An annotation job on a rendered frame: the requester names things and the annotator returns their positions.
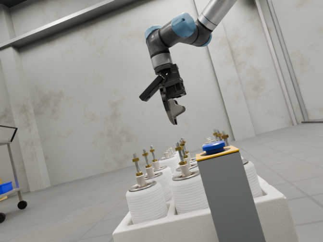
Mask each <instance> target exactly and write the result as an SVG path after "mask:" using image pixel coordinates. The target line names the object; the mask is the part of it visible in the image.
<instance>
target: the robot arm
mask: <svg viewBox="0 0 323 242"><path fill-rule="evenodd" d="M236 1H237V0H210V1H209V3H208V4H207V6H206V7H205V8H204V10H203V11H202V13H201V14H200V15H199V17H198V18H197V20H196V21H194V19H193V17H192V16H190V14H189V13H187V12H183V13H181V14H179V15H178V16H176V17H174V18H173V19H172V20H171V21H170V22H168V23H167V24H166V25H164V26H163V27H162V26H161V25H153V26H152V27H149V28H147V29H146V31H145V39H146V44H147V47H148V50H149V55H150V58H151V62H152V66H153V69H154V71H155V74H156V75H158V76H157V77H156V78H155V79H154V81H153V82H152V83H151V84H150V85H149V86H148V87H147V88H146V89H145V90H144V91H143V92H142V94H141V95H140V96H139V98H140V99H141V100H142V101H145V102H147V101H148V100H149V99H150V98H151V97H152V96H153V95H154V94H155V93H156V92H157V91H158V90H159V91H160V95H161V98H162V102H163V105H164V108H165V111H166V113H167V116H168V118H169V120H170V122H171V123H172V124H173V125H177V118H176V117H177V116H178V115H180V114H182V113H183V112H185V110H186V108H185V107H184V106H181V105H178V103H177V101H176V100H174V98H180V97H182V96H185V95H186V90H185V86H184V83H183V79H182V78H181V77H180V74H179V70H178V69H179V68H178V65H177V64H176V63H175V64H173V61H172V58H171V54H170V51H169V48H171V47H172V46H174V45H175V44H177V43H184V44H189V45H193V46H195V47H205V46H207V45H208V44H209V43H210V41H211V38H212V32H213V30H214V29H215V28H216V27H217V25H218V24H219V23H220V22H221V20H222V19H223V18H224V17H225V16H226V14H227V13H228V12H229V10H230V9H231V8H232V7H233V5H234V4H235V3H236ZM166 74H167V75H166ZM160 75H161V76H160Z"/></svg>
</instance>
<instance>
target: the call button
mask: <svg viewBox="0 0 323 242"><path fill-rule="evenodd" d="M224 146H225V142H224V141H218V142H214V143H210V144H207V145H204V146H203V147H202V149H203V151H206V154H213V153H217V152H220V151H223V150H224Z"/></svg>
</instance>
